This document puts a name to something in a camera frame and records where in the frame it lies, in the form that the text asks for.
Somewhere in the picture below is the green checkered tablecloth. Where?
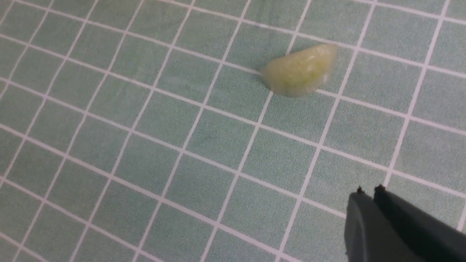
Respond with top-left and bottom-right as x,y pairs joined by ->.
0,0 -> 466,262

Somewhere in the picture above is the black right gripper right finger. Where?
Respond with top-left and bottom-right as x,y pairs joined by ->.
373,184 -> 466,262

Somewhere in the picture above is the pale green dumpling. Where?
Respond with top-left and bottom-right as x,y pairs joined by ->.
260,43 -> 339,98

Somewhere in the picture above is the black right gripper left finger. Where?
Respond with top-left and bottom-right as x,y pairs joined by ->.
344,186 -> 424,262

